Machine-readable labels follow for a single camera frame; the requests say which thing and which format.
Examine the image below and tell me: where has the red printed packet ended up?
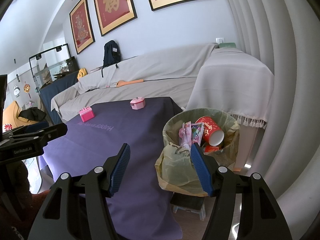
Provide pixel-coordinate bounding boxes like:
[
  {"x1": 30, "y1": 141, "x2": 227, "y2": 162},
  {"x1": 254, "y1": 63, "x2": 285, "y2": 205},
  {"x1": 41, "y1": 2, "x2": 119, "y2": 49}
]
[{"x1": 204, "y1": 144, "x2": 224, "y2": 154}]

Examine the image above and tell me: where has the bin with yellow plastic bag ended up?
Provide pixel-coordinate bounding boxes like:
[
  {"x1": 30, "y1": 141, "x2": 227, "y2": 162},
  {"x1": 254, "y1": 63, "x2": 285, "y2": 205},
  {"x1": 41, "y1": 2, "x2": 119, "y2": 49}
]
[{"x1": 155, "y1": 107, "x2": 240, "y2": 197}]

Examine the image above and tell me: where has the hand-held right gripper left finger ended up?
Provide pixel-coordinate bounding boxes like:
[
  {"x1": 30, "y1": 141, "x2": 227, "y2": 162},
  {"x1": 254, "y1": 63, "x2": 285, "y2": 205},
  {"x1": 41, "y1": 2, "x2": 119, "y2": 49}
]
[{"x1": 30, "y1": 143, "x2": 131, "y2": 240}]

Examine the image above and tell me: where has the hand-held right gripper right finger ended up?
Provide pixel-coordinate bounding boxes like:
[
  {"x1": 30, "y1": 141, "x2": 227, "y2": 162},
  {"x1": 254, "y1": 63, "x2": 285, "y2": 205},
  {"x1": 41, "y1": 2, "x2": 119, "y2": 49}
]
[{"x1": 190, "y1": 142, "x2": 293, "y2": 240}]

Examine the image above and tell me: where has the dark blue backpack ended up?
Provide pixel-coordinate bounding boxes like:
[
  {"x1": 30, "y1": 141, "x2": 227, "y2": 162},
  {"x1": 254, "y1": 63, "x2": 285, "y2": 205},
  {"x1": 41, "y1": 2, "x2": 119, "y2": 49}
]
[{"x1": 101, "y1": 40, "x2": 122, "y2": 78}]

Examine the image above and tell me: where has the narrow red framed picture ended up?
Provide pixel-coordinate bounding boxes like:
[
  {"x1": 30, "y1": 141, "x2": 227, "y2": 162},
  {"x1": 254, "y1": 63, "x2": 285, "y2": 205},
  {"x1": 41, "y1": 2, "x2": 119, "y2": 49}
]
[{"x1": 69, "y1": 0, "x2": 96, "y2": 55}]

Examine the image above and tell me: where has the black jacket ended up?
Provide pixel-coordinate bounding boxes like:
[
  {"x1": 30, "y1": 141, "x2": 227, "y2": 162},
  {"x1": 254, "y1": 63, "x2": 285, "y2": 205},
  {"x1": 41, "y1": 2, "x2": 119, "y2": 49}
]
[{"x1": 19, "y1": 107, "x2": 47, "y2": 124}]

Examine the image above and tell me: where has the red paper cup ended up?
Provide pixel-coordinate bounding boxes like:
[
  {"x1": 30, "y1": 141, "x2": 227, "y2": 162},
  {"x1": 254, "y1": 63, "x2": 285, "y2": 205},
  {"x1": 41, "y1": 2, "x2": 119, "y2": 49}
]
[{"x1": 195, "y1": 116, "x2": 225, "y2": 146}]

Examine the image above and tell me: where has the purple tablecloth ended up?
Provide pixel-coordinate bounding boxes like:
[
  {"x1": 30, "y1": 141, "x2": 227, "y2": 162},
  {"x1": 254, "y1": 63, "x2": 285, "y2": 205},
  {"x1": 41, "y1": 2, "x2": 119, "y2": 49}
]
[{"x1": 39, "y1": 96, "x2": 184, "y2": 240}]

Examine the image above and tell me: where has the white pleated curtain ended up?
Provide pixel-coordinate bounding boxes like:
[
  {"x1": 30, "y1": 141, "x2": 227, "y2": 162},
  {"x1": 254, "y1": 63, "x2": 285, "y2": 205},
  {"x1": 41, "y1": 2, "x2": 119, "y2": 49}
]
[{"x1": 220, "y1": 0, "x2": 320, "y2": 230}]

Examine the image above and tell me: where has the dark blue blanket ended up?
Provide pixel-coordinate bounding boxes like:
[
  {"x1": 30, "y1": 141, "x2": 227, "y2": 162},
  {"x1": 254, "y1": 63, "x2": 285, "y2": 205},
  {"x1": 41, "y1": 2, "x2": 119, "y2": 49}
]
[{"x1": 39, "y1": 72, "x2": 79, "y2": 125}]

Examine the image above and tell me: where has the small plastic stool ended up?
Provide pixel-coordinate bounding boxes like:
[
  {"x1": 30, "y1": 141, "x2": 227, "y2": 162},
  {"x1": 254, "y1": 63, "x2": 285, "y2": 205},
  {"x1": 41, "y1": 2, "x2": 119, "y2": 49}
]
[{"x1": 171, "y1": 194, "x2": 207, "y2": 221}]

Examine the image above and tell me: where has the magenta toy box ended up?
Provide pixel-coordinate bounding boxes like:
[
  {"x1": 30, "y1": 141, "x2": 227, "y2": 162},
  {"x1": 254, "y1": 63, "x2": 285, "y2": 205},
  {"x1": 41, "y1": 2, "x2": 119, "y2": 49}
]
[{"x1": 79, "y1": 107, "x2": 95, "y2": 122}]

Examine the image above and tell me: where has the red framed calligraphy picture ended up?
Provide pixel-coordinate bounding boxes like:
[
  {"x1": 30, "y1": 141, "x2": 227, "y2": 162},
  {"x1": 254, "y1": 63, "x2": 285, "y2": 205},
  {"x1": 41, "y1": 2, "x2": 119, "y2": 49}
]
[{"x1": 92, "y1": 0, "x2": 138, "y2": 37}]

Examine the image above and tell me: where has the yellow bean bag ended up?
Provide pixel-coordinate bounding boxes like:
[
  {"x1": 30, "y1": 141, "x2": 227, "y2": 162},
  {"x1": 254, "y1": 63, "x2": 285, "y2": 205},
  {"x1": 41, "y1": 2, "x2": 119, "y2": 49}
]
[{"x1": 4, "y1": 101, "x2": 25, "y2": 128}]

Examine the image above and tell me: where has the sofa with grey cover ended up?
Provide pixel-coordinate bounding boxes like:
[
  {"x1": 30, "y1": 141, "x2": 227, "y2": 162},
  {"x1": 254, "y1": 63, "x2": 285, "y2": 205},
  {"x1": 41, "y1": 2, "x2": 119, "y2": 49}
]
[{"x1": 51, "y1": 42, "x2": 219, "y2": 123}]

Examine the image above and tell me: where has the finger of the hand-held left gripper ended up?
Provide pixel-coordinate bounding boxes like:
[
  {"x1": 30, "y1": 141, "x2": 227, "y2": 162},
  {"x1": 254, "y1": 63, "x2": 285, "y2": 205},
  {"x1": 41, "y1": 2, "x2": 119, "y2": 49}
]
[
  {"x1": 15, "y1": 121, "x2": 49, "y2": 130},
  {"x1": 5, "y1": 124, "x2": 68, "y2": 143}
]

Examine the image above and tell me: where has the white fringed cloth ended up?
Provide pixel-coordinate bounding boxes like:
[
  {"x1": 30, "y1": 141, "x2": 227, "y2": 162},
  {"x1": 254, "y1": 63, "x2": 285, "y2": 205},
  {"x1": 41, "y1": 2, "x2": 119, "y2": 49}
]
[{"x1": 186, "y1": 47, "x2": 275, "y2": 130}]

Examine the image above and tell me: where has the pink wrapper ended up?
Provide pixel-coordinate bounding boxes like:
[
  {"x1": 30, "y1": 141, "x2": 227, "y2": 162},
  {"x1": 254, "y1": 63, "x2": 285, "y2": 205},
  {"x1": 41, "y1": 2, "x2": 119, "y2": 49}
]
[{"x1": 179, "y1": 122, "x2": 203, "y2": 150}]

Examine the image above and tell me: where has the pale pink lidded box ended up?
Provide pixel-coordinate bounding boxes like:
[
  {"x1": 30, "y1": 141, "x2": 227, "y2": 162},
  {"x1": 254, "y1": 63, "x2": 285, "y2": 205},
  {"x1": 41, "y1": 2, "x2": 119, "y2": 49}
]
[{"x1": 130, "y1": 97, "x2": 146, "y2": 110}]

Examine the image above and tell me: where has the dark wooden cabinet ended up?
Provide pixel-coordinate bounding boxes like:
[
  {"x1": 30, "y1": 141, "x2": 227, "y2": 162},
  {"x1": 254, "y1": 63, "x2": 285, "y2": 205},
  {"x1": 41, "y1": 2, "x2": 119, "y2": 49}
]
[{"x1": 66, "y1": 56, "x2": 77, "y2": 72}]

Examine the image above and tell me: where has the person's left forearm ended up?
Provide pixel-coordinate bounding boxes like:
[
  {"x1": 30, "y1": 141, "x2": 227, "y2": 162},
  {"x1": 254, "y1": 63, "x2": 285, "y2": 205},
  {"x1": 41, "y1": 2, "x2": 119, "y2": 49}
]
[{"x1": 0, "y1": 160, "x2": 54, "y2": 240}]

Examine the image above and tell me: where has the glass fish tank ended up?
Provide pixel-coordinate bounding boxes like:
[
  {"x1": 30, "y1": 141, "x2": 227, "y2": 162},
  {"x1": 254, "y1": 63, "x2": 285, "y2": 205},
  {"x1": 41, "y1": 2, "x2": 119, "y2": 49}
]
[{"x1": 29, "y1": 43, "x2": 78, "y2": 90}]

